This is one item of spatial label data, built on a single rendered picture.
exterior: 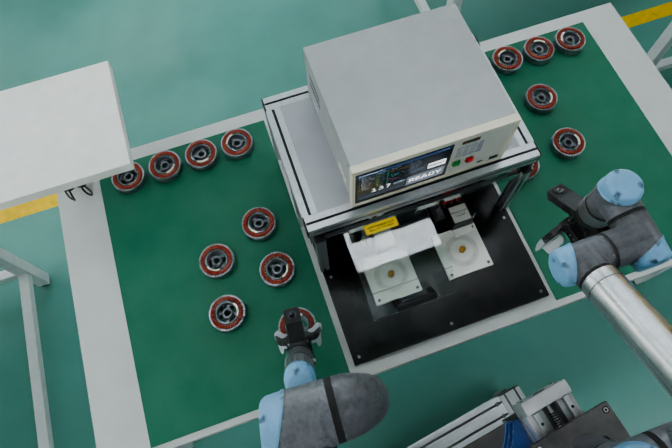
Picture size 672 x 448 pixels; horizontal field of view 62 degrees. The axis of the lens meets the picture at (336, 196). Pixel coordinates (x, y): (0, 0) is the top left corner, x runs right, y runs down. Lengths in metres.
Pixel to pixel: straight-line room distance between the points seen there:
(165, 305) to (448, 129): 1.04
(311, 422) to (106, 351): 1.01
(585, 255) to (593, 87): 1.23
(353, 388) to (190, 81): 2.38
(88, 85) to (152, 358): 0.83
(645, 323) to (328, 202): 0.81
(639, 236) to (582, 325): 1.56
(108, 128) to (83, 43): 1.94
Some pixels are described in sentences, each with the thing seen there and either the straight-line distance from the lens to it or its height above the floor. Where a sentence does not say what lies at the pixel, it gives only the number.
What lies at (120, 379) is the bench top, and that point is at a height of 0.75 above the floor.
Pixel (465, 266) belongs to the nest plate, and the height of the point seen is 0.78.
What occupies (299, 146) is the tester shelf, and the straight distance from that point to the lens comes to 1.58.
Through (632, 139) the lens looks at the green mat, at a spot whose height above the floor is 0.75.
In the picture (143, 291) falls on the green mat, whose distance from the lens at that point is 1.92.
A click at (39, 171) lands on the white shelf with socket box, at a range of 1.65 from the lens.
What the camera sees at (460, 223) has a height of 0.92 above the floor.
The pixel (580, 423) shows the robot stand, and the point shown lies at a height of 1.04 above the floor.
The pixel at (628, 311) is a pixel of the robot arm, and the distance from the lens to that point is 1.08.
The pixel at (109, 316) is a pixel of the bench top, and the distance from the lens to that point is 1.94.
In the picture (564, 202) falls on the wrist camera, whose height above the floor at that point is 1.31.
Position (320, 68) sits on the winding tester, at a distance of 1.47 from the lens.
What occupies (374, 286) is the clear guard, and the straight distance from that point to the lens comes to 1.48.
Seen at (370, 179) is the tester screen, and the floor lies 1.25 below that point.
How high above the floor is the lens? 2.50
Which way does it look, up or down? 66 degrees down
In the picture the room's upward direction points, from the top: 4 degrees counter-clockwise
